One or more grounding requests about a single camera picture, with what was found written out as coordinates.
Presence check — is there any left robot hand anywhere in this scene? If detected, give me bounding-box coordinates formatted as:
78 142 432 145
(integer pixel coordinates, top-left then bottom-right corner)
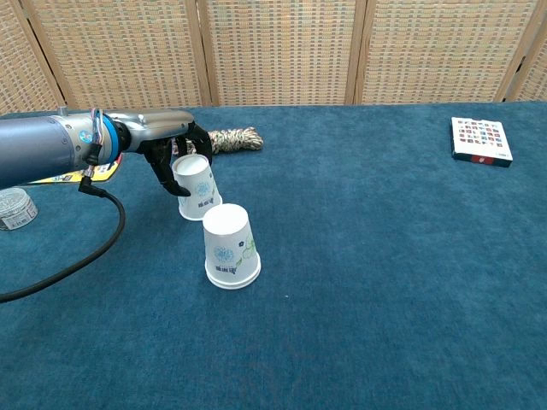
115 108 214 198

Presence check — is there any white floral paper cup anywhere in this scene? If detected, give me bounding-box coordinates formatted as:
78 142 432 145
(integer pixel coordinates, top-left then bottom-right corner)
170 154 224 222
205 267 262 291
202 202 262 286

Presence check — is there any razor in yellow blister pack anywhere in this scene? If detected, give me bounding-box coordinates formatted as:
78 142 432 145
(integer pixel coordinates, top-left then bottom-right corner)
25 152 125 185

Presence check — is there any woven folding screen panel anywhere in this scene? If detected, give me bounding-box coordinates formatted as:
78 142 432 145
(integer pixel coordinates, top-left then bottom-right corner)
19 0 214 111
0 0 68 115
505 36 547 103
352 0 547 106
195 0 368 108

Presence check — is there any blue table cloth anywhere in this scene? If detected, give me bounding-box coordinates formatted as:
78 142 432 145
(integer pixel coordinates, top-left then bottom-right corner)
0 101 547 410

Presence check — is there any playing card box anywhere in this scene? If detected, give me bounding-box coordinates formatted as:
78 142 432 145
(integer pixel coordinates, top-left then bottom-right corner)
450 116 514 168

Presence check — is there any multicolour wire bundle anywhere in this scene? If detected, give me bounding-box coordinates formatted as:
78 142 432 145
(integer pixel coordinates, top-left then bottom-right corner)
83 108 106 179

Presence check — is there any braided rope bundle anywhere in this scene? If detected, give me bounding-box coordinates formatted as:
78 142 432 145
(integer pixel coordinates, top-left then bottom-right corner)
170 126 264 156

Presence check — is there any black cable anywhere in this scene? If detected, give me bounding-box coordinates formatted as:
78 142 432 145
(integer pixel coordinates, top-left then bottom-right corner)
0 174 126 304

